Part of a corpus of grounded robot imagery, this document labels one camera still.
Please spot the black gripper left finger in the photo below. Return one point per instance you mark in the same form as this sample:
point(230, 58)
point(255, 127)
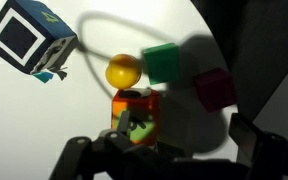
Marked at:
point(124, 122)

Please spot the pink block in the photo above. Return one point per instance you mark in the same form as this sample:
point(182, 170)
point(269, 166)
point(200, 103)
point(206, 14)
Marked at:
point(215, 90)

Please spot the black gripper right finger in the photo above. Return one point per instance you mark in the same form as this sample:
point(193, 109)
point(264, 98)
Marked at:
point(244, 135)

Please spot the blue cube with square print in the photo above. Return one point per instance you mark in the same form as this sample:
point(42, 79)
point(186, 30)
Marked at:
point(20, 33)

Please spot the yellow ball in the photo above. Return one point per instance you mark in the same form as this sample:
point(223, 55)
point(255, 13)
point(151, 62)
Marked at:
point(123, 71)

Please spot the yellow orange number cube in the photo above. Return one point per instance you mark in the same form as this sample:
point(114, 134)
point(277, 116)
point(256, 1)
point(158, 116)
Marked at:
point(135, 115)

